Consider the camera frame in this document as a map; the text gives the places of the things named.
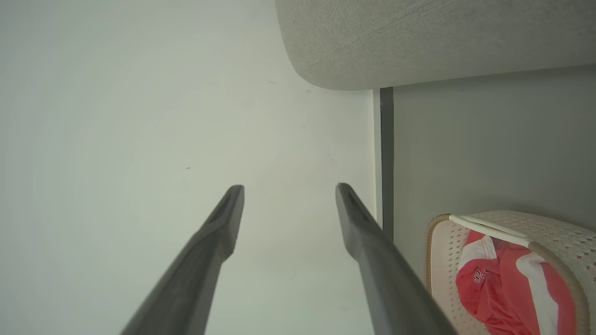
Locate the white perforated laundry basket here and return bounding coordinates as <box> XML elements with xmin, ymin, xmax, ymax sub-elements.
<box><xmin>424</xmin><ymin>210</ymin><xmax>596</xmax><ymax>335</ymax></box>

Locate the red jersey with white lettering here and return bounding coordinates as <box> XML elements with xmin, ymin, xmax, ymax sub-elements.
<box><xmin>455</xmin><ymin>230</ymin><xmax>578</xmax><ymax>335</ymax></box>

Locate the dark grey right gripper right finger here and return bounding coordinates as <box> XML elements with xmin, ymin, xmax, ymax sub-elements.
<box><xmin>335</xmin><ymin>182</ymin><xmax>459</xmax><ymax>335</ymax></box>

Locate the white and black baseboard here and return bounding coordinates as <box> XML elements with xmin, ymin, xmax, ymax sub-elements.
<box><xmin>371</xmin><ymin>87</ymin><xmax>395</xmax><ymax>242</ymax></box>

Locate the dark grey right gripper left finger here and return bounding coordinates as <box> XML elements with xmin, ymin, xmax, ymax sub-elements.
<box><xmin>120</xmin><ymin>185</ymin><xmax>245</xmax><ymax>335</ymax></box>

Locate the light grey fabric sofa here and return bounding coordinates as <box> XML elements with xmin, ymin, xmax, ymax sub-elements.
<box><xmin>275</xmin><ymin>0</ymin><xmax>596</xmax><ymax>91</ymax></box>

